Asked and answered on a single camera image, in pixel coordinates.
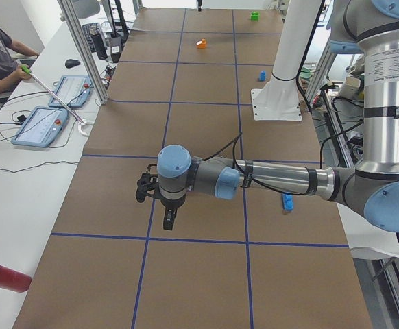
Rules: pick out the black keyboard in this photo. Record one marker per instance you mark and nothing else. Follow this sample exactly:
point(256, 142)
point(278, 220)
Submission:
point(90, 30)

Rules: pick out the green duplo block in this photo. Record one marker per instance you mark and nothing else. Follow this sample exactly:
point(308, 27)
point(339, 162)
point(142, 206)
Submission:
point(254, 16)

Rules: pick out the aluminium frame post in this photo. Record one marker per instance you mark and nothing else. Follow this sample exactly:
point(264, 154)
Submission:
point(79, 39)

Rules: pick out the far teach pendant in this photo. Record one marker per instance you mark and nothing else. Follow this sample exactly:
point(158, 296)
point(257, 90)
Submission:
point(74, 90)

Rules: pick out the near teach pendant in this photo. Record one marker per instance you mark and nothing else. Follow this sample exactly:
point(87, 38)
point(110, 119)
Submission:
point(41, 127)

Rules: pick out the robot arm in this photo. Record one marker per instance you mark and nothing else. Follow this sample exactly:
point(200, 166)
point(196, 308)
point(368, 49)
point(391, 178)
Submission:
point(370, 189)

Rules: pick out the orange trapezoid block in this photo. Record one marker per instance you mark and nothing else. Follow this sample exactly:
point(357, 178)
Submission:
point(201, 44)

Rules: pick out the white camera pillar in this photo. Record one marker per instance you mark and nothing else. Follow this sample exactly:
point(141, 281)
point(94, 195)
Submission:
point(278, 100)

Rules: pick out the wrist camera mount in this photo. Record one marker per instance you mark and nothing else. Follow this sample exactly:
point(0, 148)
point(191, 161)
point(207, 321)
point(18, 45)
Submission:
point(147, 185)

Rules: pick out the teach pendant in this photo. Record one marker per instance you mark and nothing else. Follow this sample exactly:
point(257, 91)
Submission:
point(74, 90)
point(41, 127)

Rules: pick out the black computer mouse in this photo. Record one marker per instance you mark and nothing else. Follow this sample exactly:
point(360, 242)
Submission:
point(70, 63)

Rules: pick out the black bottle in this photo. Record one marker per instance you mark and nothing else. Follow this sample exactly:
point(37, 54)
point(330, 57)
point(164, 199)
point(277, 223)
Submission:
point(100, 47)

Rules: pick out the long blue block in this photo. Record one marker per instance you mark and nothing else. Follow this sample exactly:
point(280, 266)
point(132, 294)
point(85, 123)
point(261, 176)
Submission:
point(287, 202)

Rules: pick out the reacher grabber stick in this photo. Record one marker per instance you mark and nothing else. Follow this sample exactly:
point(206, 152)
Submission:
point(82, 123)

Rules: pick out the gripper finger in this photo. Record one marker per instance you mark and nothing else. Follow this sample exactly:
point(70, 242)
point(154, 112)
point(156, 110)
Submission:
point(166, 220)
point(172, 218)

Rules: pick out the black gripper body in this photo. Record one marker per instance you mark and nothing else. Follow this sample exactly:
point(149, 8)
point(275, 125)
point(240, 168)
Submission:
point(171, 204)

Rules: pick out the red cylinder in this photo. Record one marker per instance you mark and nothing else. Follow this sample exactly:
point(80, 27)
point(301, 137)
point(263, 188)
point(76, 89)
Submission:
point(13, 280)

